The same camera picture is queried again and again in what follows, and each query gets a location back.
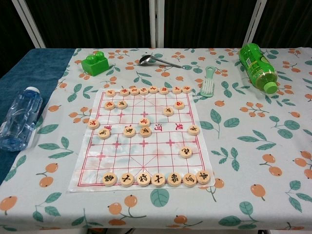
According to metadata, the green toy building block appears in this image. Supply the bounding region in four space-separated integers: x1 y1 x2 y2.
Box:
81 50 110 77

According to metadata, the floral print tablecloth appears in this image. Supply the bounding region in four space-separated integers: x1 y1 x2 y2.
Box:
0 47 312 234

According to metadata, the white chess board sheet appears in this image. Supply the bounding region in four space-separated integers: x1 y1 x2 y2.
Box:
68 88 216 193

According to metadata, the white metal frame post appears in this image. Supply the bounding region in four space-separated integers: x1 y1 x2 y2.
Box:
149 0 166 48
11 0 46 49
243 0 267 48

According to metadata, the metal spoon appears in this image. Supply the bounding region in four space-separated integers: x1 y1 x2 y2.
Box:
138 55 186 70

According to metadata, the clear plastic water bottle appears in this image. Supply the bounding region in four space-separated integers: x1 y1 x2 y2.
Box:
0 86 43 152

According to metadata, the black curtain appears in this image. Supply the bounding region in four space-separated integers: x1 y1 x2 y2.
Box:
0 0 312 78

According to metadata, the blue velvet cloth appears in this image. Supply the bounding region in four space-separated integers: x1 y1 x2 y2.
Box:
0 48 76 186

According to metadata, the light green brush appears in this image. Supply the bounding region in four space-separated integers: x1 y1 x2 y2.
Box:
199 66 216 98

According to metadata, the green plastic drink bottle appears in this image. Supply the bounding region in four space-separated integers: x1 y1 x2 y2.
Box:
238 43 279 94

